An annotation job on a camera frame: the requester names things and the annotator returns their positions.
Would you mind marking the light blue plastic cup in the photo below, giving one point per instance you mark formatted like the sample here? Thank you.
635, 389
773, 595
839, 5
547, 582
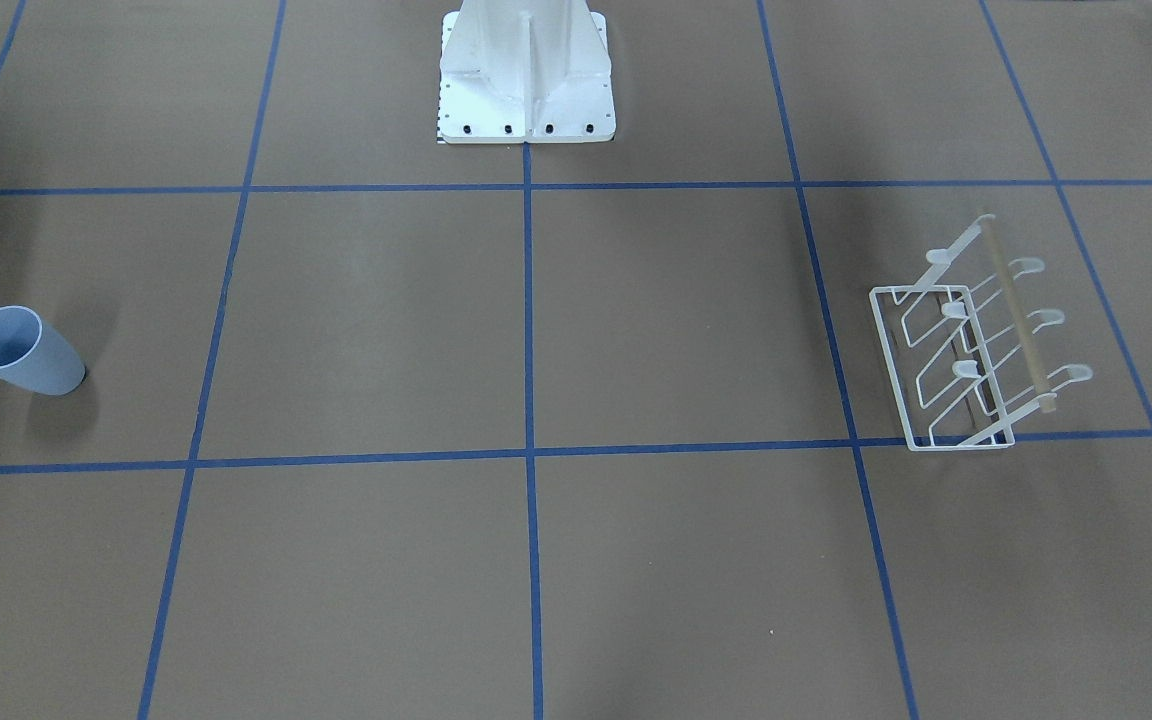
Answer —
34, 356

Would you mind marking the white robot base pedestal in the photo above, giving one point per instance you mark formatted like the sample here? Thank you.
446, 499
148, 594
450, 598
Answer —
525, 72

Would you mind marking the white wire cup holder rack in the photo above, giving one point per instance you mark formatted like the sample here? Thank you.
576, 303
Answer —
961, 348

